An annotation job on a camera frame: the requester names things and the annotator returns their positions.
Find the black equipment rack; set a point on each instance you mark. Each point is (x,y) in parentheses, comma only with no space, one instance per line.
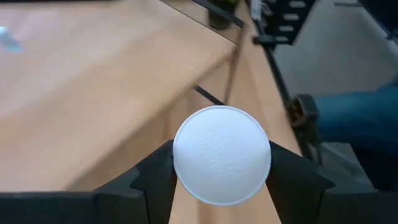
(270,39)

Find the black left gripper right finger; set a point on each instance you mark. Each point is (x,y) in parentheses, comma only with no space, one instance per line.
(295,186)

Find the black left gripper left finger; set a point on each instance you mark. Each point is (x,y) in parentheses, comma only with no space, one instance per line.
(149,193)

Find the person's leg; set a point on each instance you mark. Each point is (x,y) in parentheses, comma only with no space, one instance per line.
(357,118)

